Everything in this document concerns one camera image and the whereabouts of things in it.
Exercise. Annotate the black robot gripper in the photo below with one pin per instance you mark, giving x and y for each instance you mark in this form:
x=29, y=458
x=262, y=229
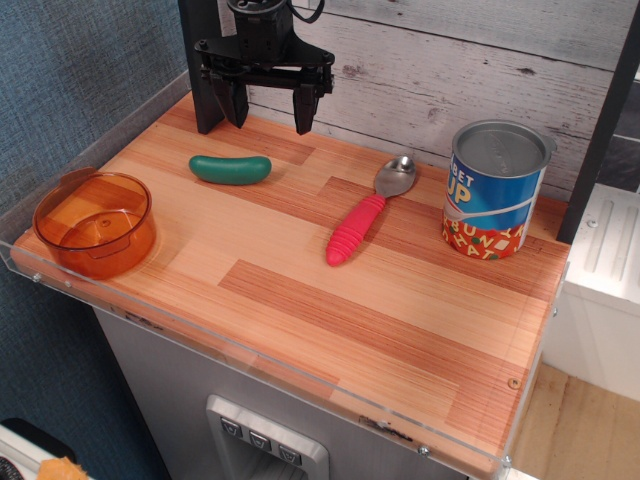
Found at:
x=265, y=51

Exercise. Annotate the alphabet soup toy can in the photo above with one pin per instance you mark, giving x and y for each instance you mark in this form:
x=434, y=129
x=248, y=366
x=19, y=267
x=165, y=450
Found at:
x=495, y=175

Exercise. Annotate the green toy pickle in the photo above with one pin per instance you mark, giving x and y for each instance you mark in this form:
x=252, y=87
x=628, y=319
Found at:
x=230, y=171

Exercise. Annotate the orange transparent plastic pot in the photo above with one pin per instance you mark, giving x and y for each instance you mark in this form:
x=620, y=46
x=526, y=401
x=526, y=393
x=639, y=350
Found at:
x=97, y=224

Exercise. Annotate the clear acrylic table guard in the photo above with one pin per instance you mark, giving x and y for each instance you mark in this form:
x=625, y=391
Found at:
x=431, y=348

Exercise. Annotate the grey toy fridge cabinet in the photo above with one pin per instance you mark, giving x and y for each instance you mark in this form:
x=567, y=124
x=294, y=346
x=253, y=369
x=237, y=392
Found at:
x=171, y=384

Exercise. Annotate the silver ice dispenser panel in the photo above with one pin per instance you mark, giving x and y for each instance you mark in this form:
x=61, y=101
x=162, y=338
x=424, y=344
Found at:
x=251, y=446

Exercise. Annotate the white toy sink unit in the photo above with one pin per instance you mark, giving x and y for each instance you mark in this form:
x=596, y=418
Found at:
x=593, y=333

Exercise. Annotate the orange black object corner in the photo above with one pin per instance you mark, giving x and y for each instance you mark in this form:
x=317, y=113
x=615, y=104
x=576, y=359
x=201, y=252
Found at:
x=24, y=447

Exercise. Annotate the dark grey left post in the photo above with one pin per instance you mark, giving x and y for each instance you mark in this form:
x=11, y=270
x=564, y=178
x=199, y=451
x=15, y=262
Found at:
x=200, y=20

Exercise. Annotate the dark grey post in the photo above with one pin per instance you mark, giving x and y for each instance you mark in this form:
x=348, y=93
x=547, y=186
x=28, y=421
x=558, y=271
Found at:
x=614, y=102
x=200, y=20

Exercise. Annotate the pink handled metal spoon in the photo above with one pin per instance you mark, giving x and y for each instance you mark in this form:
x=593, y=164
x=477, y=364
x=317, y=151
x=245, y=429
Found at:
x=395, y=178

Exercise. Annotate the dark grey right post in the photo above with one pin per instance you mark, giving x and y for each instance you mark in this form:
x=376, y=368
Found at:
x=614, y=102

